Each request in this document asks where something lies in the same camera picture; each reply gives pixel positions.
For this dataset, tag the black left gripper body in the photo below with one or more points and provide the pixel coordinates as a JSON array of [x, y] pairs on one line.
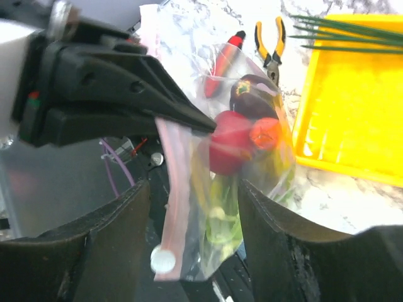
[[29, 70]]

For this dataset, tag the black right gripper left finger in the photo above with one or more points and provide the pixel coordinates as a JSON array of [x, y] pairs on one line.
[[93, 258]]

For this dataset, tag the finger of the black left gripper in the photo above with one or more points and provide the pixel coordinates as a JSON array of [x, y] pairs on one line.
[[151, 94]]

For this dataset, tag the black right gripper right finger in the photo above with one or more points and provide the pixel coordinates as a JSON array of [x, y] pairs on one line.
[[291, 258]]

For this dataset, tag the green celery stalk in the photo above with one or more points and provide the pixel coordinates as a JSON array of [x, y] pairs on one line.
[[223, 225]]

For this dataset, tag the clear pink-dotted zip bag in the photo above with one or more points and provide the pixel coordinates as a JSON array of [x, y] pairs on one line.
[[184, 253]]

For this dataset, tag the red tomato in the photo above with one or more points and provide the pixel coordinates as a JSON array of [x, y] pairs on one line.
[[230, 146]]

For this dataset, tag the orange carrot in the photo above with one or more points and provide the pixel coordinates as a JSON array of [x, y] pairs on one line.
[[265, 133]]

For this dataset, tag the dark purple round fruit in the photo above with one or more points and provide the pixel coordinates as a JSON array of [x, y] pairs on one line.
[[253, 97]]

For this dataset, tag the yellow plastic tray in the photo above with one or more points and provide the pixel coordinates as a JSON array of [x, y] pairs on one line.
[[349, 118]]

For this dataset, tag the green chive bundle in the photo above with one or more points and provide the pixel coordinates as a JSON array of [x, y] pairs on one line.
[[344, 36]]

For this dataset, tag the red black handled tool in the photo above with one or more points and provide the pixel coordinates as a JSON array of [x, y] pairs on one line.
[[223, 61]]

